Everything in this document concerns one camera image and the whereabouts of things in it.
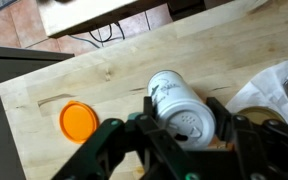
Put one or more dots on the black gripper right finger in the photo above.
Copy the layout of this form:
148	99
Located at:
259	152

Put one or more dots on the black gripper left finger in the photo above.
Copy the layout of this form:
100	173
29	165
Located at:
163	159

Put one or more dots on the white shaker container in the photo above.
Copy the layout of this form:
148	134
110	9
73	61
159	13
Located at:
180	111

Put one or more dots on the gold jar lid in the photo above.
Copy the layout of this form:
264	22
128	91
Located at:
258	114

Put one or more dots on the white paper napkin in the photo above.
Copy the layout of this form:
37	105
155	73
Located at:
266	90

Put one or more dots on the orange lid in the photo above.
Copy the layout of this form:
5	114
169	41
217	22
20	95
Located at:
78	121

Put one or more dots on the wooden butcher block table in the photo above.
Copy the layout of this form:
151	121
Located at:
217	52

